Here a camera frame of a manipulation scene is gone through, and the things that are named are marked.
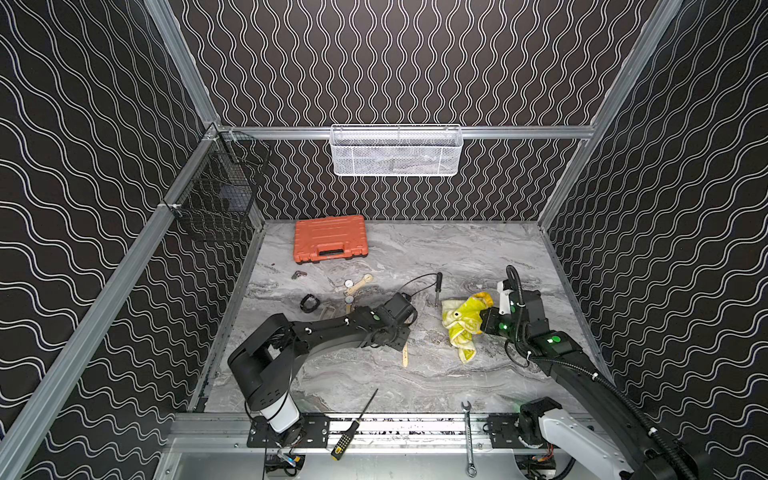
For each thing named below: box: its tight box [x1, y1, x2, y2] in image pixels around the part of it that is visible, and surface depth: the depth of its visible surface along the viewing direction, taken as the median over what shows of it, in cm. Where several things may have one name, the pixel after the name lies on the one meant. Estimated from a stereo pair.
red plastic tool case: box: [294, 215, 368, 263], surface depth 109 cm
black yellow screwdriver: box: [330, 388, 379, 461], surface depth 73 cm
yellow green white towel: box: [442, 292, 493, 364], surface depth 87 cm
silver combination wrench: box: [461, 401, 478, 478], surface depth 76 cm
